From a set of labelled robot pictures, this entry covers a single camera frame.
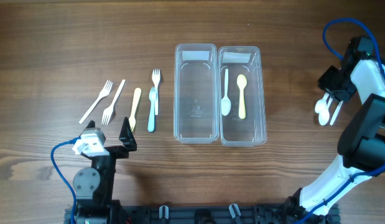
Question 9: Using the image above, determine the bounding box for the white plastic fork near container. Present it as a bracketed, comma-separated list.
[152, 69, 161, 115]

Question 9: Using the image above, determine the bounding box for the right clear plastic container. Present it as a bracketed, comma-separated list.
[218, 46, 267, 147]

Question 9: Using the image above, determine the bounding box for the white plastic fork far left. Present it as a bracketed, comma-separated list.
[79, 80, 113, 124]

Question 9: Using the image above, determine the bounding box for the white plastic fork upside down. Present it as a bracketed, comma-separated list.
[101, 80, 126, 125]

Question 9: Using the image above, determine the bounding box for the yellow plastic fork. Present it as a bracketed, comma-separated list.
[129, 88, 142, 131]

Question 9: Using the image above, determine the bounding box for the light blue plastic fork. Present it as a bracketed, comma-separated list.
[147, 86, 157, 132]

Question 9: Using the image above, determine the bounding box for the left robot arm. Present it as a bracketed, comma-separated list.
[68, 118, 137, 223]

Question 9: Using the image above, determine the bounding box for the left blue cable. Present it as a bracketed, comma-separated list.
[50, 137, 83, 224]

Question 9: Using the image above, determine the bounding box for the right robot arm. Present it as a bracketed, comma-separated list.
[281, 35, 385, 223]

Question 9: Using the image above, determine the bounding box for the white plastic spoon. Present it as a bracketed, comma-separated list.
[318, 97, 333, 126]
[314, 93, 329, 114]
[330, 101, 343, 126]

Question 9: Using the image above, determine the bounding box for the clear plastic container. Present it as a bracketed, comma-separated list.
[218, 46, 267, 147]
[174, 44, 220, 144]

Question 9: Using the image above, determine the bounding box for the left clear plastic container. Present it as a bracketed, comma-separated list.
[174, 44, 220, 144]

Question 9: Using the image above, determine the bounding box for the yellow plastic spoon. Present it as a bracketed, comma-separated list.
[237, 74, 247, 119]

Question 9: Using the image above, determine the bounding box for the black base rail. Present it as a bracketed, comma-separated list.
[64, 203, 339, 224]

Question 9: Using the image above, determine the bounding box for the white spoon crossing yellow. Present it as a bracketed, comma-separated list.
[221, 69, 231, 116]

